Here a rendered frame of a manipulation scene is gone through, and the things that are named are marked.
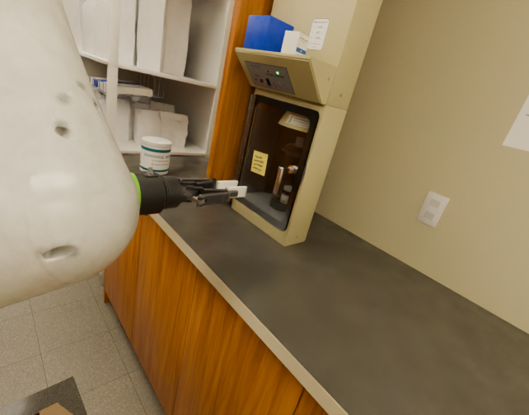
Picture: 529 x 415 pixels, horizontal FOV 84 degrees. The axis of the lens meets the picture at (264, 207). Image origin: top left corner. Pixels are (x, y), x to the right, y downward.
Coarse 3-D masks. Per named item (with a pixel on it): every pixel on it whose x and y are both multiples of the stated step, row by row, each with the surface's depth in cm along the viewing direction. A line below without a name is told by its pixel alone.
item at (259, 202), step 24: (264, 96) 99; (264, 120) 100; (288, 120) 92; (312, 120) 85; (264, 144) 101; (288, 144) 93; (264, 192) 103; (288, 192) 94; (264, 216) 104; (288, 216) 95
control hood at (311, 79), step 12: (240, 48) 90; (240, 60) 94; (252, 60) 89; (264, 60) 85; (276, 60) 81; (288, 60) 77; (300, 60) 74; (312, 60) 72; (288, 72) 81; (300, 72) 78; (312, 72) 74; (324, 72) 77; (252, 84) 100; (300, 84) 81; (312, 84) 77; (324, 84) 79; (300, 96) 85; (312, 96) 81; (324, 96) 81
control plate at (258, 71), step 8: (248, 64) 92; (256, 64) 89; (264, 64) 86; (256, 72) 92; (264, 72) 89; (272, 72) 86; (280, 72) 83; (264, 80) 92; (272, 80) 89; (280, 80) 86; (288, 80) 83; (272, 88) 92; (280, 88) 89; (288, 88) 86
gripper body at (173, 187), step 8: (168, 176) 67; (168, 184) 64; (176, 184) 66; (168, 192) 64; (176, 192) 65; (184, 192) 67; (192, 192) 68; (168, 200) 64; (176, 200) 66; (184, 200) 67
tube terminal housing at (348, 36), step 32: (288, 0) 89; (320, 0) 81; (352, 0) 74; (352, 32) 77; (352, 64) 83; (288, 96) 92; (320, 128) 85; (320, 160) 92; (320, 192) 100; (256, 224) 109; (288, 224) 97
